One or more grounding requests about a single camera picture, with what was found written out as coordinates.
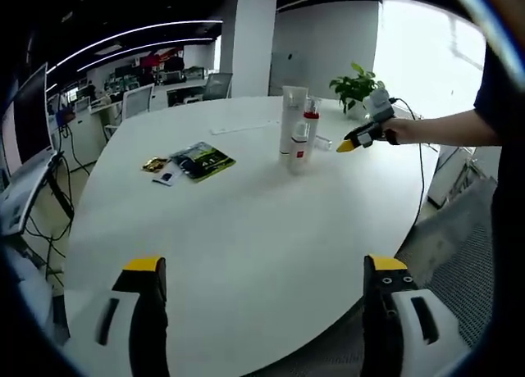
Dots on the person's right hand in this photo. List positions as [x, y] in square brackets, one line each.
[397, 131]

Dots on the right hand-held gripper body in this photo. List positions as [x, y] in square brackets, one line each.
[379, 106]

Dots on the white office chair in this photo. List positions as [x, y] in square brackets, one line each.
[138, 101]

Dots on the open laptop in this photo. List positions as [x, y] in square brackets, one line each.
[28, 119]

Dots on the white skincare tube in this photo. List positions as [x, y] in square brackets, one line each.
[291, 110]

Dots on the grey mesh office chair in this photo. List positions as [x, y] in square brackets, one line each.
[451, 270]

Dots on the white low rack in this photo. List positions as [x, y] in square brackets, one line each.
[447, 176]

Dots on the long ceiling strip light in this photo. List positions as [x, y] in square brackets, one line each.
[184, 22]
[184, 42]

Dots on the small silver sachet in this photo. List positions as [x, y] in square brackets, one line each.
[166, 178]

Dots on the grey glass board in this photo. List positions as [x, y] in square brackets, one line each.
[287, 74]

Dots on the gold foil sachet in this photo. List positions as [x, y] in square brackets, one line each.
[156, 164]

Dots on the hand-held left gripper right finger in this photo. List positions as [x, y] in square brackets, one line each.
[377, 332]

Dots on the potted green plant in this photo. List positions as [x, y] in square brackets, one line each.
[354, 86]

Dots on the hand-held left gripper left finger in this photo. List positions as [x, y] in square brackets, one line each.
[147, 311]

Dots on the dark mesh office chair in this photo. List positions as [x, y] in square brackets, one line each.
[218, 86]

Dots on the green and black sachet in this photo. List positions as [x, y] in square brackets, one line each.
[203, 162]

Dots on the tall red collared skincare bottle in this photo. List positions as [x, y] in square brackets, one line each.
[313, 127]

